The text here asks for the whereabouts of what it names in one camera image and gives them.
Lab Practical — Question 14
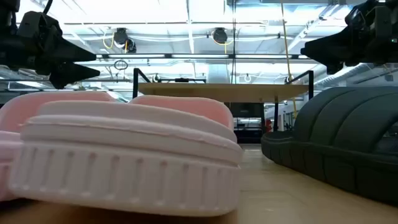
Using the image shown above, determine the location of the pink foam slide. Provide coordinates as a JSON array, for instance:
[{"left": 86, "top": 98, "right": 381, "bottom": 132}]
[
  {"left": 0, "top": 91, "right": 118, "bottom": 202},
  {"left": 8, "top": 95, "right": 244, "bottom": 218}
]

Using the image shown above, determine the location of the black ceiling cable reel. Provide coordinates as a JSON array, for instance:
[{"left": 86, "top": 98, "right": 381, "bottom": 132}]
[
  {"left": 113, "top": 27, "right": 137, "bottom": 54},
  {"left": 211, "top": 27, "right": 229, "bottom": 45}
]

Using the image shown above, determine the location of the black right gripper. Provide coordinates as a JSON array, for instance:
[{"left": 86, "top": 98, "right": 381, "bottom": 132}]
[{"left": 300, "top": 0, "right": 398, "bottom": 76}]

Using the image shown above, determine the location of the hanging black cable loop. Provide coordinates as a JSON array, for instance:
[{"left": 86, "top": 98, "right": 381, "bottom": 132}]
[{"left": 113, "top": 58, "right": 129, "bottom": 72}]

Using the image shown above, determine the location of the wooden shelf with black frame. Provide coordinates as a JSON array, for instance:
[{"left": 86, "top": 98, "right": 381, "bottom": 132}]
[{"left": 132, "top": 67, "right": 315, "bottom": 133}]

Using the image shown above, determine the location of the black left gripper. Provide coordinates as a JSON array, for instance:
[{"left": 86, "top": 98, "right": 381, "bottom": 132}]
[{"left": 12, "top": 11, "right": 101, "bottom": 90}]

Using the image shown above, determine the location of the long ceiling light rail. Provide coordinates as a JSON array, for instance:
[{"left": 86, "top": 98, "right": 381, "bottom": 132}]
[{"left": 95, "top": 53, "right": 312, "bottom": 60}]

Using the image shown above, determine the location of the black ribbed slide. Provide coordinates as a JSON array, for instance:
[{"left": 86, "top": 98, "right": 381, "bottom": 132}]
[{"left": 260, "top": 86, "right": 398, "bottom": 207}]

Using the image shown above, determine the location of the black perforated computer case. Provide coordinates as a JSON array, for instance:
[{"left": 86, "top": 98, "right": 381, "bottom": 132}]
[{"left": 228, "top": 101, "right": 267, "bottom": 144}]

